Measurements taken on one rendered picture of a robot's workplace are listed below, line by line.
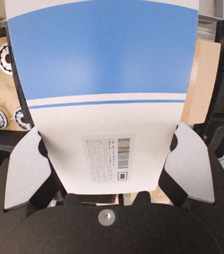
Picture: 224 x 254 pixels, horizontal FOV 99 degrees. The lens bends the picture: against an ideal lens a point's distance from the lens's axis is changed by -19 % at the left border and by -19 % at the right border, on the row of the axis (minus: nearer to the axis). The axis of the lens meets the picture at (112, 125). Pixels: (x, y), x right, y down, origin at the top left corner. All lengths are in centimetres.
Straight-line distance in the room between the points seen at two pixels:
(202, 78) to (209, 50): 10
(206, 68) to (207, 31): 25
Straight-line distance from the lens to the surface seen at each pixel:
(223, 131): 143
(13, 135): 60
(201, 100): 51
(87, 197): 76
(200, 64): 46
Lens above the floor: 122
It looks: 58 degrees down
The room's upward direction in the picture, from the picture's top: 177 degrees clockwise
